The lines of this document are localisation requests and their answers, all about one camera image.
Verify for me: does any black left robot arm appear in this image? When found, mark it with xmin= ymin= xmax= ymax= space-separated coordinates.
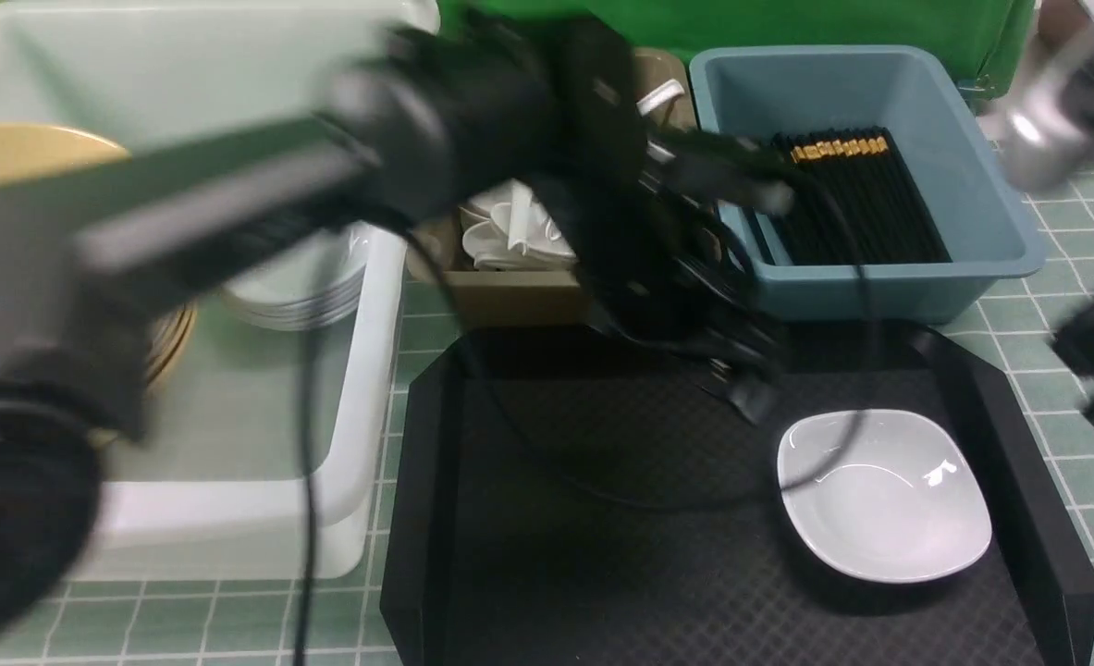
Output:
xmin=0 ymin=8 xmax=792 ymax=633

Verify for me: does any black plastic serving tray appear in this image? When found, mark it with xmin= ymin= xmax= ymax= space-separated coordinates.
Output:
xmin=379 ymin=322 xmax=1094 ymax=665

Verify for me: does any blue plastic chopstick bin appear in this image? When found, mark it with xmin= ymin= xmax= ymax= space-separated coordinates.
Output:
xmin=689 ymin=45 xmax=1047 ymax=324

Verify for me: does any pile of white spoons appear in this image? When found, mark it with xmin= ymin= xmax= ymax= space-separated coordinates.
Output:
xmin=459 ymin=80 xmax=686 ymax=273

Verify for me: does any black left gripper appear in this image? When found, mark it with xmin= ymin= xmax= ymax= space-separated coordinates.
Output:
xmin=522 ymin=139 xmax=784 ymax=425

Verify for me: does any pink container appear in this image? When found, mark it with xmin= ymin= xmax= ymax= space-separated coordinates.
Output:
xmin=1037 ymin=0 xmax=1094 ymax=154

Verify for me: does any bundle of black chopsticks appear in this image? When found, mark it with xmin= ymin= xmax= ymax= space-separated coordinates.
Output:
xmin=770 ymin=126 xmax=952 ymax=265

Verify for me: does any white square sauce dish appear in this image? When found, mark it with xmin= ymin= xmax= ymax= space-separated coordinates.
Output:
xmin=776 ymin=409 xmax=993 ymax=585

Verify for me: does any brown plastic spoon bin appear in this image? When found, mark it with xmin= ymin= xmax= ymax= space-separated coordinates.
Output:
xmin=417 ymin=49 xmax=698 ymax=328

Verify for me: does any stack of white dishes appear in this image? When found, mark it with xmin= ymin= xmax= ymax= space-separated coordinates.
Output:
xmin=218 ymin=227 xmax=374 ymax=330

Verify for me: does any large white plastic tub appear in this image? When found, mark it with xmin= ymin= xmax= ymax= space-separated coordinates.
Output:
xmin=0 ymin=1 xmax=440 ymax=582

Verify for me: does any stack of yellow bowls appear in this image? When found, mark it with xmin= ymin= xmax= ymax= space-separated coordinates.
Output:
xmin=0 ymin=122 xmax=197 ymax=395

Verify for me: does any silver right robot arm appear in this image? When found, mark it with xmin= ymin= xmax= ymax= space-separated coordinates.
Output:
xmin=1002 ymin=1 xmax=1094 ymax=427

